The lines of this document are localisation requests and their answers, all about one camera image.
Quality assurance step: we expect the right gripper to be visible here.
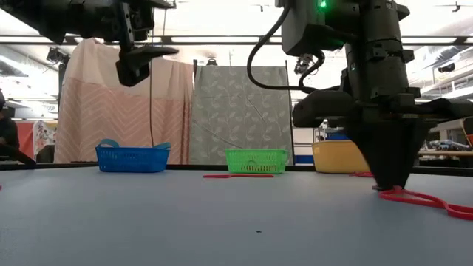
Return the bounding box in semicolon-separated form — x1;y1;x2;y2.
291;86;473;191

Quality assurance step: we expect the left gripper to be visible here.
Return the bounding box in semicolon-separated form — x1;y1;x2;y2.
110;0;180;88

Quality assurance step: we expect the yellow plastic basket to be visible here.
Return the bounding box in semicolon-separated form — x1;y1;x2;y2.
311;140;371;174

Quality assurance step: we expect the wooden side table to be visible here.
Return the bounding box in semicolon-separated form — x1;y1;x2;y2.
419;150;473;158

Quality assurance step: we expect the pale blue device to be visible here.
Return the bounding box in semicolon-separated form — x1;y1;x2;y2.
429;139;471;151

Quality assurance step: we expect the black overhead rig bar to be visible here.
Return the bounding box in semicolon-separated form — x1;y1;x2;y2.
0;35;473;47

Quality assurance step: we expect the pink chevron cloth screen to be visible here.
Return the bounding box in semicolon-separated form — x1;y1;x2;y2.
54;38;195;166

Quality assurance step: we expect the black spotlight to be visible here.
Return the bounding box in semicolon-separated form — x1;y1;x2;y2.
46;47;71;66

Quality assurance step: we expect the grey leaf-print cloth screen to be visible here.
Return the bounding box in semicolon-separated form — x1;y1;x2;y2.
189;65;294;166

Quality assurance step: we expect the blue plastic basket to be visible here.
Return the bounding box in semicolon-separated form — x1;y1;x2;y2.
95;145;171;174

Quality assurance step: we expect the floral cloth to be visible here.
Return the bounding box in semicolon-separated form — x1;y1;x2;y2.
32;120;58;149

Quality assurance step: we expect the green plastic basket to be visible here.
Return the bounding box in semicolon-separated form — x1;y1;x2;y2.
224;149;290;175

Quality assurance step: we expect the black chair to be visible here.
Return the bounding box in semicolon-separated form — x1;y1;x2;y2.
35;145;55;164

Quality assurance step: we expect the red cloth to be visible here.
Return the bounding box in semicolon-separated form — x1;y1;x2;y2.
16;121;35;160

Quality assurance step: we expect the person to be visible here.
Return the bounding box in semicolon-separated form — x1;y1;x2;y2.
0;89;20;149

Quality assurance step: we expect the black curved bar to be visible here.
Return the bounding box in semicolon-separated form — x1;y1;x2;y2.
0;142;38;168

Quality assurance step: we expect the black hanging cable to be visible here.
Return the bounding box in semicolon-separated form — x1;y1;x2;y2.
148;58;156;148

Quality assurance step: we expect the black cloth stand frame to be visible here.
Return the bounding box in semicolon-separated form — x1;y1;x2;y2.
191;58;296;166

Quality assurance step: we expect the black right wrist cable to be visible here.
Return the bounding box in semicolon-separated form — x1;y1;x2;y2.
246;3;327;94

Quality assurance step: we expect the black ceiling-hung camera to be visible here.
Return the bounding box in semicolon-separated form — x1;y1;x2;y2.
293;52;316;75

